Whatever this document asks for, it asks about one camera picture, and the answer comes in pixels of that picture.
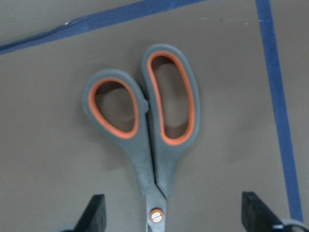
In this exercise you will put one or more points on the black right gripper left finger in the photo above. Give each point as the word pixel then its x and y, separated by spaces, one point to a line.
pixel 94 218

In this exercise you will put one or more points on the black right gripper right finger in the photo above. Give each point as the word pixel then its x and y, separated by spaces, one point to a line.
pixel 256 216

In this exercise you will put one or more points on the grey orange handled scissors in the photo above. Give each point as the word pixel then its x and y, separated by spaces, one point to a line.
pixel 153 154

